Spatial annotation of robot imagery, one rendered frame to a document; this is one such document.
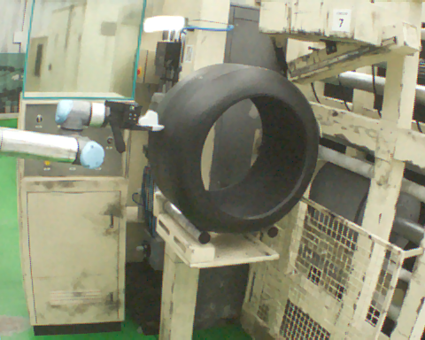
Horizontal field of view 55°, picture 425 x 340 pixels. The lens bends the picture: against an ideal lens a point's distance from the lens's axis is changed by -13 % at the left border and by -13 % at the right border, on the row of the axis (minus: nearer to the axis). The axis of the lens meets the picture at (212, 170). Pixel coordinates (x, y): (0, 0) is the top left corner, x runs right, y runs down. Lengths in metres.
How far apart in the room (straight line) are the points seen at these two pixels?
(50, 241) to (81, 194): 0.29
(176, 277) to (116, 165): 0.60
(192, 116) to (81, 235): 1.03
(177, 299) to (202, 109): 1.01
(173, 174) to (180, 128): 0.15
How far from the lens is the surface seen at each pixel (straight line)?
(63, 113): 1.39
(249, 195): 1.90
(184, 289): 2.13
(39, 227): 2.20
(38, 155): 1.24
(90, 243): 2.27
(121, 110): 1.45
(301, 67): 1.89
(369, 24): 1.52
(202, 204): 1.50
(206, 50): 1.86
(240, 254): 1.75
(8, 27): 10.50
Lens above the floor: 1.50
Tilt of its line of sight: 14 degrees down
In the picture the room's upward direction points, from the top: 7 degrees clockwise
